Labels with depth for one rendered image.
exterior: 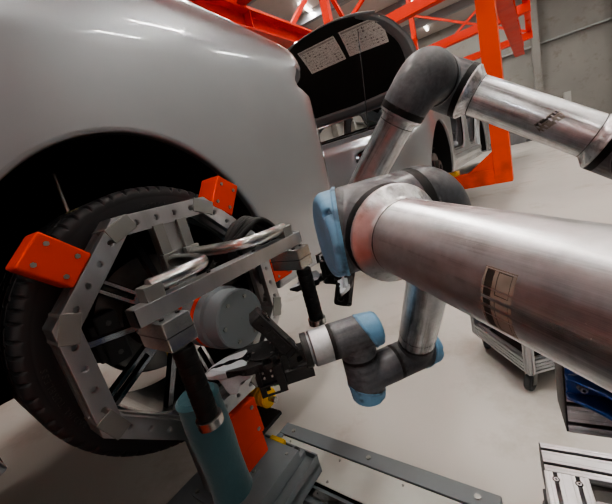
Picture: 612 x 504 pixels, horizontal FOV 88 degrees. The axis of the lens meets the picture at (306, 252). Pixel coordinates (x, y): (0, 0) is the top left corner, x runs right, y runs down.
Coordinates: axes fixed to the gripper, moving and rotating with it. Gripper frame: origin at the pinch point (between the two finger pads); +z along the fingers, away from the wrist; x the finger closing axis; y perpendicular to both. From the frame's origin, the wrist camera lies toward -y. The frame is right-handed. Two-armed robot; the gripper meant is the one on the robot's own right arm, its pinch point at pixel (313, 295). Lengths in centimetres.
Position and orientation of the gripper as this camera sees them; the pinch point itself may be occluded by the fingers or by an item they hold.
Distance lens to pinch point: 78.0
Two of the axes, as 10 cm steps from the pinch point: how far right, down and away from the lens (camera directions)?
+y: -1.9, -9.5, -2.7
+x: 8.1, 0.0, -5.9
